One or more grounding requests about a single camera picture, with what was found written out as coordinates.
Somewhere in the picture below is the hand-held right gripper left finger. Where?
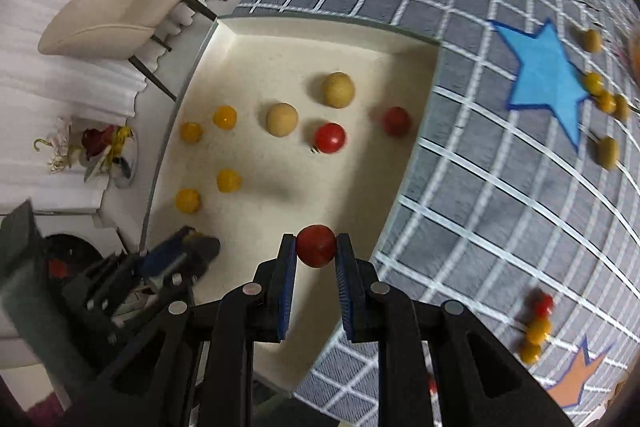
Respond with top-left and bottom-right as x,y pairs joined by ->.
65,233 -> 299,427

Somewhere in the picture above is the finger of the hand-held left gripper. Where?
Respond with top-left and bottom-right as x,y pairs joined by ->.
135,227 -> 222,284

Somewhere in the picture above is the vase of flowers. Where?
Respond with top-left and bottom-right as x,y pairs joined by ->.
34,117 -> 138,188

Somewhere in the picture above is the beige round fruit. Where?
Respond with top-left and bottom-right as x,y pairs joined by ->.
265,102 -> 300,138
321,72 -> 356,109

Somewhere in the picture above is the white curtain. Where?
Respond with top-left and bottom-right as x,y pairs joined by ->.
0,0 -> 246,218

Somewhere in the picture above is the beige upholstered chair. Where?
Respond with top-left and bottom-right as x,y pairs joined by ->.
39,0 -> 228,102

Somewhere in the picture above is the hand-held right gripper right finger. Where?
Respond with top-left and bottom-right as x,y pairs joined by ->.
335,232 -> 576,427

